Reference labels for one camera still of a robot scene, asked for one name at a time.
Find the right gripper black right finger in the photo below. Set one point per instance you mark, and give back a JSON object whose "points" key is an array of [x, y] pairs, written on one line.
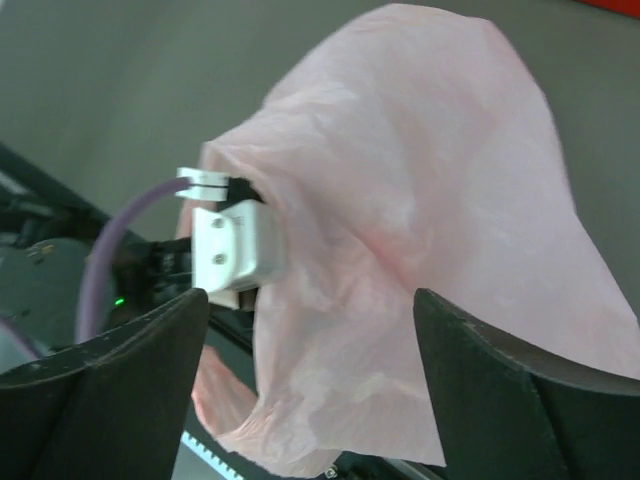
{"points": [[506, 409]]}

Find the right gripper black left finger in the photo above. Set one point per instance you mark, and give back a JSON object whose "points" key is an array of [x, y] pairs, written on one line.
{"points": [[113, 407]]}

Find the pink plastic bag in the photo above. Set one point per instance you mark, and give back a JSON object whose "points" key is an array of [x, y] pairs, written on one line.
{"points": [[411, 149]]}

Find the grey slotted cable duct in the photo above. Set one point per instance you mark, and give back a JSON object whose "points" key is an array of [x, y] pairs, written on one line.
{"points": [[197, 460]]}

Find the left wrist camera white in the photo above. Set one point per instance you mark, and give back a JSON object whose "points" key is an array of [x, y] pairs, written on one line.
{"points": [[237, 245]]}

